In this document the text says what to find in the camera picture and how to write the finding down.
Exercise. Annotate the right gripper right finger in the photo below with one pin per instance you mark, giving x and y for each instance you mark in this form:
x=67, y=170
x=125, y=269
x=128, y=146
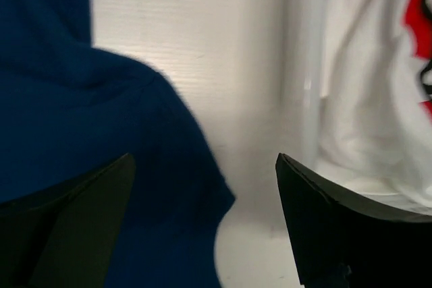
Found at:
x=342, y=239

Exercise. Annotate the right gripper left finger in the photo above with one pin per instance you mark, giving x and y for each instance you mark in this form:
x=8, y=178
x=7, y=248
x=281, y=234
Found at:
x=64, y=236

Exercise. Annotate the white red print t shirt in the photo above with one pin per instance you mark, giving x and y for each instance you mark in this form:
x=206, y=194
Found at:
x=375, y=137

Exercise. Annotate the blue t shirt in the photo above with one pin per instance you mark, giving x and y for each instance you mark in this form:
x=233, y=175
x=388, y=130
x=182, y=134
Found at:
x=68, y=107

